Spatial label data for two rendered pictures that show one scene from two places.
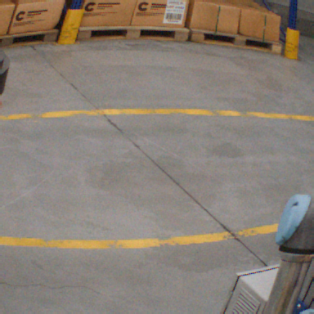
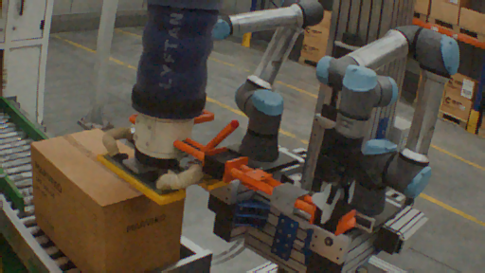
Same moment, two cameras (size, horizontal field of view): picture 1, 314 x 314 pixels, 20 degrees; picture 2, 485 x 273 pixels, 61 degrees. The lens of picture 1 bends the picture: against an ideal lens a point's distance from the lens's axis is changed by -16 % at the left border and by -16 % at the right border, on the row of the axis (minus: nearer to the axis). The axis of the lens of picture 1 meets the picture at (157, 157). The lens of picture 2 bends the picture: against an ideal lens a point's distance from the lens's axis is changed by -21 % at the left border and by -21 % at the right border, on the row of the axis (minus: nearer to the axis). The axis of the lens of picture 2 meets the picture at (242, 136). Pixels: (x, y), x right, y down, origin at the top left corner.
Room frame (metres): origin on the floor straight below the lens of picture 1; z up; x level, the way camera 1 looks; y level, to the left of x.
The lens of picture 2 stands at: (1.12, -2.19, 1.73)
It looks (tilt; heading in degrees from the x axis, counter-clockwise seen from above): 19 degrees down; 72
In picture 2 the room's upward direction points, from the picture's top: 10 degrees clockwise
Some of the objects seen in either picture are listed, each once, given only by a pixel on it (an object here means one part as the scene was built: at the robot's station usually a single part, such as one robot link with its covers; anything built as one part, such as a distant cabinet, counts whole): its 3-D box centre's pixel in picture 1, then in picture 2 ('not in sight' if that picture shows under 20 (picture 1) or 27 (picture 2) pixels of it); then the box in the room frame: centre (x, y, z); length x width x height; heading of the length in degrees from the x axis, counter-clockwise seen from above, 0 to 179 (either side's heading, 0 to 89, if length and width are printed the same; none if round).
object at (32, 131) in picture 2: not in sight; (39, 133); (0.69, 0.68, 0.60); 1.60 x 0.10 x 0.09; 124
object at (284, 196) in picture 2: not in sight; (289, 197); (1.60, -1.17, 1.20); 0.07 x 0.07 x 0.04; 35
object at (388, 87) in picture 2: not in sight; (373, 88); (1.75, -1.20, 1.50); 0.11 x 0.11 x 0.08; 28
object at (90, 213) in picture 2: not in sight; (98, 205); (1.13, -0.46, 0.75); 0.60 x 0.40 x 0.40; 125
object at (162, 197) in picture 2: not in sight; (136, 171); (1.25, -0.84, 1.10); 0.34 x 0.10 x 0.05; 125
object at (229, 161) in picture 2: not in sight; (224, 164); (1.47, -0.99, 1.20); 0.10 x 0.08 x 0.06; 35
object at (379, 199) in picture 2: not in sight; (368, 191); (2.00, -0.93, 1.09); 0.15 x 0.15 x 0.10
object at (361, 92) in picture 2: not in sight; (358, 91); (1.67, -1.26, 1.50); 0.09 x 0.08 x 0.11; 28
